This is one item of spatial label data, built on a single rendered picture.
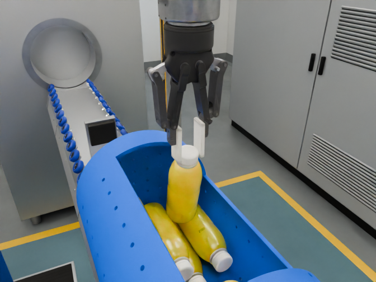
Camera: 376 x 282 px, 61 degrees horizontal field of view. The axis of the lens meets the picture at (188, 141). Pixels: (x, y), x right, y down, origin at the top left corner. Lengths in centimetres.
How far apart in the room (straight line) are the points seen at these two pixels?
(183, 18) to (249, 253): 44
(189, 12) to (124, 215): 31
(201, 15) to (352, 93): 179
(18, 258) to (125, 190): 176
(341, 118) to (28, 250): 212
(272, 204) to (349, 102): 88
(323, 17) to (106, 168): 193
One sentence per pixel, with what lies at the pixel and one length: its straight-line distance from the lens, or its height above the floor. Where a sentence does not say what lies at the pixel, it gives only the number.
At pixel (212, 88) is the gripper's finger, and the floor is 136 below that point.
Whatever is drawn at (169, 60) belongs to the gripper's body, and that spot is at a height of 142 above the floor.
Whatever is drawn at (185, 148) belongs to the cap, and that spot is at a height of 125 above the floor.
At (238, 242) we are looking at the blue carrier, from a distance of 67.
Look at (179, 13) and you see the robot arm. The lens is 45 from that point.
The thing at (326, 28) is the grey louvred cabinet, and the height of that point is 118.
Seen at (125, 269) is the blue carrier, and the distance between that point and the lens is 47.
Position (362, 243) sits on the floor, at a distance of 237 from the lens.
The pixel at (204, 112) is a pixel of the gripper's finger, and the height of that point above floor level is 132.
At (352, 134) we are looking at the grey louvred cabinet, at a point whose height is 61.
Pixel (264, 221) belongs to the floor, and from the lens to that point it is 229.
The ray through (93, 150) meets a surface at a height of 98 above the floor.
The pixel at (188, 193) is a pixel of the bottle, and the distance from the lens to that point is 61.
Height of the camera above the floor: 154
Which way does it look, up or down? 29 degrees down
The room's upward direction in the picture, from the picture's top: straight up
